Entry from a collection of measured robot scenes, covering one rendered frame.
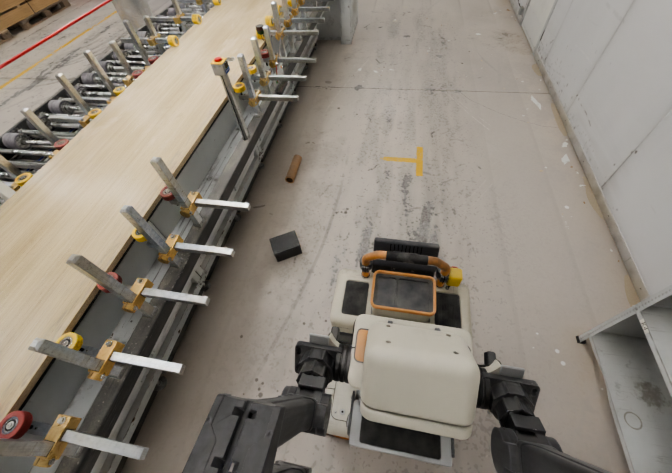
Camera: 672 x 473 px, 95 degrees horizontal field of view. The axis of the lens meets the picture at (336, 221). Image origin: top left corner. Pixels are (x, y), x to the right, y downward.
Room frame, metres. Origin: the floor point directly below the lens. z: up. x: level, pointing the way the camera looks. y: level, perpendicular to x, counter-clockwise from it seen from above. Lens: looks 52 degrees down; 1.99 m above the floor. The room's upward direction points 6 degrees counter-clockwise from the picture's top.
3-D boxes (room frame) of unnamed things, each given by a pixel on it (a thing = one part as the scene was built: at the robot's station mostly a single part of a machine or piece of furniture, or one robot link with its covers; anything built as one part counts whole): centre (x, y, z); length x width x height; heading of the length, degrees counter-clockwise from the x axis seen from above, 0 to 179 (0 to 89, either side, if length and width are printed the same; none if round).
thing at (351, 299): (0.44, -0.21, 0.59); 0.55 x 0.34 x 0.83; 75
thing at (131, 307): (0.61, 0.86, 0.83); 0.14 x 0.06 x 0.05; 165
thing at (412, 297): (0.46, -0.22, 0.87); 0.23 x 0.15 x 0.11; 75
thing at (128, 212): (0.83, 0.80, 0.90); 0.04 x 0.04 x 0.48; 75
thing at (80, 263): (0.59, 0.87, 0.94); 0.04 x 0.04 x 0.48; 75
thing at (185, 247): (0.85, 0.70, 0.80); 0.43 x 0.03 x 0.04; 75
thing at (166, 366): (0.36, 0.83, 0.80); 0.43 x 0.03 x 0.04; 75
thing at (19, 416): (0.17, 1.08, 0.85); 0.08 x 0.08 x 0.11
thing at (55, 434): (0.13, 0.99, 0.81); 0.14 x 0.06 x 0.05; 165
